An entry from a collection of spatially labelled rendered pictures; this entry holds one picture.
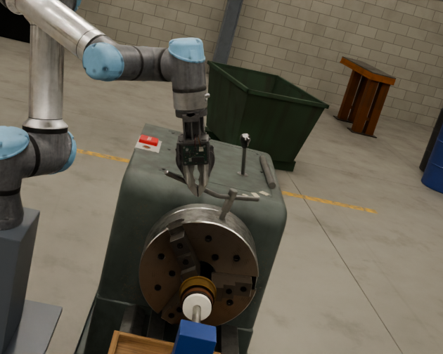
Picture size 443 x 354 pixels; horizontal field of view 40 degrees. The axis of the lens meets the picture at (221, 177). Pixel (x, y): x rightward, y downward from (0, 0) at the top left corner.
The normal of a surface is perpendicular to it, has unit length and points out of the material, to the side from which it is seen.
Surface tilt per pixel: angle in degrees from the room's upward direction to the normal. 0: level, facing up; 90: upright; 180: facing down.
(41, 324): 0
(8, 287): 90
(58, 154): 78
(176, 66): 100
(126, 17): 90
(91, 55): 90
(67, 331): 0
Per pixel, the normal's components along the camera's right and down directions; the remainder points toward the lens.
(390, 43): 0.11, 0.35
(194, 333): 0.25, -0.92
